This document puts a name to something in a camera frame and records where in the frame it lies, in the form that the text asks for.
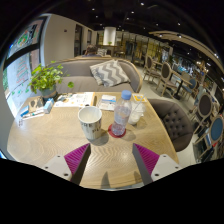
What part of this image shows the flat round red coaster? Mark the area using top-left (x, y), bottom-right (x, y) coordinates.
top-left (107, 123), bottom-right (128, 139)

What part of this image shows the grey white zigzag cushion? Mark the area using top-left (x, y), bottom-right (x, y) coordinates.
top-left (89, 59), bottom-right (131, 88)

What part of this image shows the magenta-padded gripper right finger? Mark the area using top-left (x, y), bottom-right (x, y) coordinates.
top-left (131, 142), bottom-right (184, 186)

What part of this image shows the small light blue box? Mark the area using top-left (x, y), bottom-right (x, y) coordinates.
top-left (43, 97), bottom-right (55, 115)

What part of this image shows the person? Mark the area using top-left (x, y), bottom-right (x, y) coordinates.
top-left (81, 44), bottom-right (100, 58)

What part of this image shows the clear plastic cup with straw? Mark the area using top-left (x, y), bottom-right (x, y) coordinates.
top-left (128, 96), bottom-right (146, 126)

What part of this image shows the green potted plant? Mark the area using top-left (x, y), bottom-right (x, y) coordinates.
top-left (27, 60), bottom-right (75, 101)

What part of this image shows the grey tufted armchair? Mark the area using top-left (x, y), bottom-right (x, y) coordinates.
top-left (147, 98), bottom-right (195, 153)

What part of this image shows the wooden card holder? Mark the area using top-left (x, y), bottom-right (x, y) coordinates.
top-left (28, 96), bottom-right (45, 114)

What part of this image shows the clear blue-capped water bottle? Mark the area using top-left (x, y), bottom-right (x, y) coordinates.
top-left (110, 89), bottom-right (133, 137)

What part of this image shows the grey upholstered sofa bench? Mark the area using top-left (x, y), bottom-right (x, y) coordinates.
top-left (49, 55), bottom-right (144, 94)

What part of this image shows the printed menu board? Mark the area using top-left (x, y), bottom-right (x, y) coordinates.
top-left (53, 91), bottom-right (96, 109)

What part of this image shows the white printed mug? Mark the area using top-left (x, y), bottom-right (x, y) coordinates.
top-left (77, 105), bottom-right (103, 141)

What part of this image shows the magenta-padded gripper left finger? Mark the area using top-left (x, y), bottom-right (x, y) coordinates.
top-left (41, 142), bottom-right (92, 186)

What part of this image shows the group of ceiling lights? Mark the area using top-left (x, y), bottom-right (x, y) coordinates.
top-left (89, 1), bottom-right (218, 58)

